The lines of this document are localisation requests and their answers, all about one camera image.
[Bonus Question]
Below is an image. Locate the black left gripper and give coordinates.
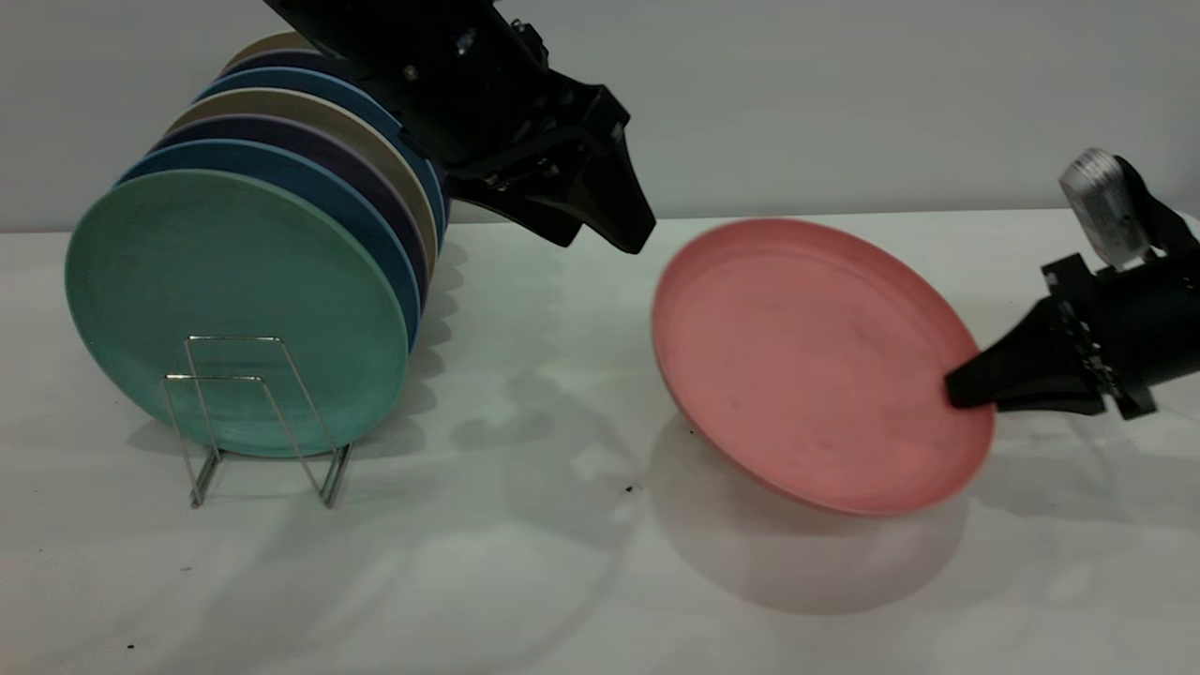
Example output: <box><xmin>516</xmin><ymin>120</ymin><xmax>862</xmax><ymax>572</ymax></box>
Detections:
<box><xmin>361</xmin><ymin>19</ymin><xmax>657</xmax><ymax>256</ymax></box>

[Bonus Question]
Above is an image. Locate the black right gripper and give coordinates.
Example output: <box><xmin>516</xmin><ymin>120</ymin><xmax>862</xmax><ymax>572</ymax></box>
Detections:
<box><xmin>944</xmin><ymin>251</ymin><xmax>1200</xmax><ymax>421</ymax></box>

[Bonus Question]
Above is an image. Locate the pink round plate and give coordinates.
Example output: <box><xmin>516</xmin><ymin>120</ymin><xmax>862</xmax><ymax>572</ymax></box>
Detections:
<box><xmin>652</xmin><ymin>217</ymin><xmax>997</xmax><ymax>518</ymax></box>

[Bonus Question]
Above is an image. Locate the blue round plate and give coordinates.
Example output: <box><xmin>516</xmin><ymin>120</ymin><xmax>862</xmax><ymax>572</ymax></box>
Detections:
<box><xmin>117</xmin><ymin>139</ymin><xmax>424</xmax><ymax>353</ymax></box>
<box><xmin>195</xmin><ymin>67</ymin><xmax>449</xmax><ymax>247</ymax></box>

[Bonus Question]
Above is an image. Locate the dark purple round plate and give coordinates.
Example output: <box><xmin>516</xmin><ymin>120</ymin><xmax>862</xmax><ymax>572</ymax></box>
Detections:
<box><xmin>222</xmin><ymin>50</ymin><xmax>362</xmax><ymax>83</ymax></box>
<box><xmin>150</xmin><ymin>113</ymin><xmax>432</xmax><ymax>310</ymax></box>

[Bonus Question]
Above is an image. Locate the beige round plate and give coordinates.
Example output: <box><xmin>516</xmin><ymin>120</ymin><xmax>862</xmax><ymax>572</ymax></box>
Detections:
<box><xmin>167</xmin><ymin>88</ymin><xmax>440</xmax><ymax>278</ymax></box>
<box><xmin>222</xmin><ymin>31</ymin><xmax>322</xmax><ymax>72</ymax></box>

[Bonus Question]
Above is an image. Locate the green round plate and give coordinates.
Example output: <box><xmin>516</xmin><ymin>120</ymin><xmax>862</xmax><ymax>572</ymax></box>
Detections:
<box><xmin>66</xmin><ymin>169</ymin><xmax>411</xmax><ymax>460</ymax></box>

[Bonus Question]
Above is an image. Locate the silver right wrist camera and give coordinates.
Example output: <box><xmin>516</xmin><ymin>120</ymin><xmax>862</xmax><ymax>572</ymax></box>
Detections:
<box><xmin>1059</xmin><ymin>148</ymin><xmax>1158</xmax><ymax>271</ymax></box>

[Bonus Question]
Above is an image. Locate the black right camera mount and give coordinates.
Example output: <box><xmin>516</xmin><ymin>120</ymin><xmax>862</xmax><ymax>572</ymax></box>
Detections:
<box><xmin>1114</xmin><ymin>155</ymin><xmax>1200</xmax><ymax>275</ymax></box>

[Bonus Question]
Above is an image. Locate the metal wire plate rack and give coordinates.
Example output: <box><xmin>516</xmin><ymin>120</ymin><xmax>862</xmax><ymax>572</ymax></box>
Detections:
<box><xmin>164</xmin><ymin>336</ymin><xmax>355</xmax><ymax>512</ymax></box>

